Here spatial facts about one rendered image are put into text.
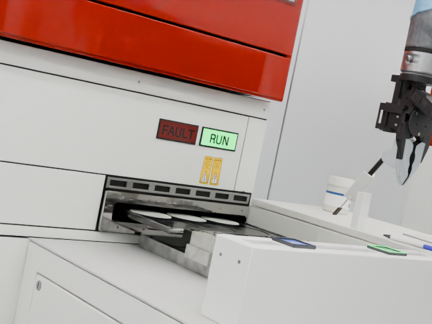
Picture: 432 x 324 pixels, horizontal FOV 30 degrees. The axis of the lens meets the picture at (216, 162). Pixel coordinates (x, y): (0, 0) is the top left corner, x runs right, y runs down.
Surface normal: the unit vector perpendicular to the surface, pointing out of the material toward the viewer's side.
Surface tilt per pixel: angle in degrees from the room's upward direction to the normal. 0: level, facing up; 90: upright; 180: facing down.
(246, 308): 90
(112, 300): 90
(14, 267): 90
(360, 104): 90
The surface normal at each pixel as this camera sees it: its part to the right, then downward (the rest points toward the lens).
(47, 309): -0.76, -0.12
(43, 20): 0.62, 0.17
